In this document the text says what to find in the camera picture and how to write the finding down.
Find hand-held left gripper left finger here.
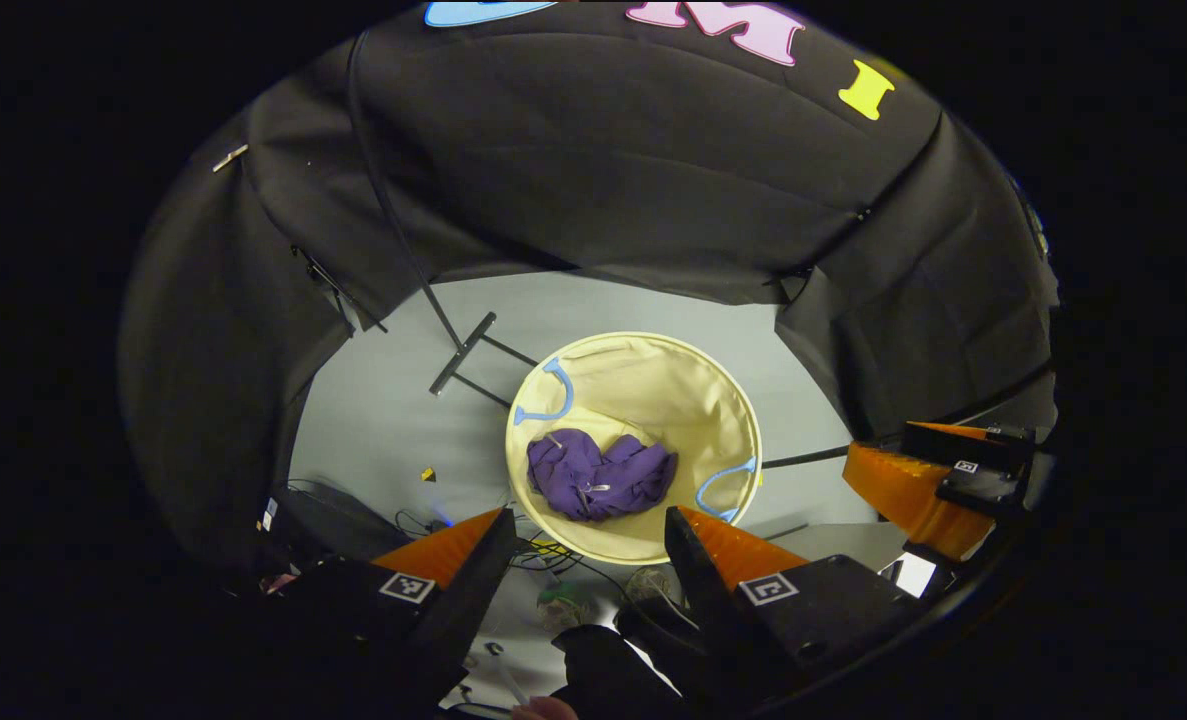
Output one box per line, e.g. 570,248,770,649
283,505,520,706

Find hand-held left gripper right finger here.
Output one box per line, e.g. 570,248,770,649
664,504,920,697

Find purple corduroy jacket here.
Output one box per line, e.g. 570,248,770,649
526,428,680,524

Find cream round laundry hamper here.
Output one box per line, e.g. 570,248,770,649
504,331,764,567

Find black clothes rack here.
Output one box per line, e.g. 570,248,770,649
346,30,854,472

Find person's dark trousers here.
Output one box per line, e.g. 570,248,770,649
550,598,719,720

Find black equipment bag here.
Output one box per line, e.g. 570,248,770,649
256,480,416,583

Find black backdrop cloth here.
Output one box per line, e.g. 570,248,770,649
118,0,1062,583

